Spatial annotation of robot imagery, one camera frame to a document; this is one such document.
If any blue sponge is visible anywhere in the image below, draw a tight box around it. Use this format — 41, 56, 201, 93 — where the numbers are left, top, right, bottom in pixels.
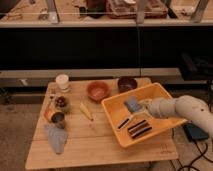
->
124, 97, 141, 113

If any yellow plastic bin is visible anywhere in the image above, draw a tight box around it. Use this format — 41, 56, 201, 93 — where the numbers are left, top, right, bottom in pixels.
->
102, 83, 186, 148

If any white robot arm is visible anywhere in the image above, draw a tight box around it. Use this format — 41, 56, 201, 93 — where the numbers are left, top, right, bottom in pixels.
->
139, 95, 213, 138

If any orange bowl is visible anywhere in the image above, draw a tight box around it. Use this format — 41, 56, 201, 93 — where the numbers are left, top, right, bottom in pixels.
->
87, 81, 110, 102

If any black pedal box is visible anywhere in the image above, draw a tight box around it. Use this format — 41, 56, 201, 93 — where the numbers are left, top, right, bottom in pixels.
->
183, 123, 209, 142

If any white cup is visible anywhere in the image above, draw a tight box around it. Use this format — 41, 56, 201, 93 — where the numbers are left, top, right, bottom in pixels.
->
55, 74, 69, 92

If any orange metal can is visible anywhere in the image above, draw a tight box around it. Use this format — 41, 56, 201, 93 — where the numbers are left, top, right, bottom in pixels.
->
44, 109, 65, 129

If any grey cloth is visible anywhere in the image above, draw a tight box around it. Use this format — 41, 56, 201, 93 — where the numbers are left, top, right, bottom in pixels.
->
44, 124, 68, 154

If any dish brush black handle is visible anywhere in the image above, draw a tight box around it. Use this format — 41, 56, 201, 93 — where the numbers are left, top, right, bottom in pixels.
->
117, 115, 136, 130

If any black cable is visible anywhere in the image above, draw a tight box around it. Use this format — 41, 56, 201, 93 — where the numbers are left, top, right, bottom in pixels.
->
169, 128, 213, 171

